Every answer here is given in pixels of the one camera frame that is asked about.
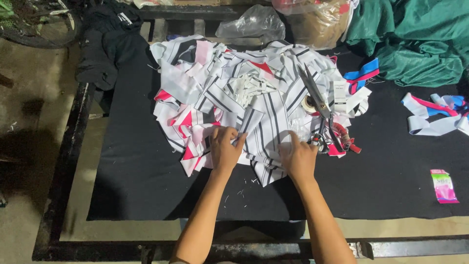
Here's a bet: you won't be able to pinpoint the black felt mat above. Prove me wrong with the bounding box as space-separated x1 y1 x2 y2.
86 44 469 222

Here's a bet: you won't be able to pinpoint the white tape roll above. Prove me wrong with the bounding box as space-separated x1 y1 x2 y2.
301 95 318 113

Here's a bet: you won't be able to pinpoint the bicycle wheel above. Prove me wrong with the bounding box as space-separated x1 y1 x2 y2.
0 0 82 50

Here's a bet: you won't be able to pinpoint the brown plastic-wrapped bundle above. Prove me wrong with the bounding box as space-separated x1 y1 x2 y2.
272 0 358 51

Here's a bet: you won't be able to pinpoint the white black-striped fabric piece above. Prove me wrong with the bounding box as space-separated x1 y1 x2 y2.
234 92 294 187

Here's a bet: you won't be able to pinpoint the pile of striped fabric pieces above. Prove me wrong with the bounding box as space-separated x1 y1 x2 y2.
149 35 372 187

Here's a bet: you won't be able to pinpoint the blue pink fabric strip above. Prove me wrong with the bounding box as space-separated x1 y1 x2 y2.
343 58 380 95

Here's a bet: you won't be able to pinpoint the bunch of small white tags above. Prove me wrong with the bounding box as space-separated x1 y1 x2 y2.
234 75 277 107

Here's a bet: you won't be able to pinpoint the large black tailor scissors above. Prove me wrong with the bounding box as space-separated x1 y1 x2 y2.
298 63 347 154

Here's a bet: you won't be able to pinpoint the black garment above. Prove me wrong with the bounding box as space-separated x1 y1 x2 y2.
75 2 154 91

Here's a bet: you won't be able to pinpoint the white paper label tag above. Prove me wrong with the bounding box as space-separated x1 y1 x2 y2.
333 81 348 113

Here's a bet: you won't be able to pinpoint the clear plastic bag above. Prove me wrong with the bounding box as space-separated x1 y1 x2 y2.
215 4 286 45

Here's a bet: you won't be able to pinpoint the green cloth heap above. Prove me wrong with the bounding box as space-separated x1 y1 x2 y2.
345 0 469 88

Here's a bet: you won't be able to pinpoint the person's right hand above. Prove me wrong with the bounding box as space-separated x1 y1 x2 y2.
277 131 319 181

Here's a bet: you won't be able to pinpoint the blue pink white fabric strips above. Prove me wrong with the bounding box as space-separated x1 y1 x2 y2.
400 92 469 137

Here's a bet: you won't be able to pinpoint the pink green sachet packet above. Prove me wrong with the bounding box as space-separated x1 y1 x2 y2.
430 169 459 204

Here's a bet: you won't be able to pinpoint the black metal table frame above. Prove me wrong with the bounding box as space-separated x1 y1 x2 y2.
32 4 469 262

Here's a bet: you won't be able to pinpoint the person's left hand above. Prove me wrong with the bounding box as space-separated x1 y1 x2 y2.
210 126 248 172

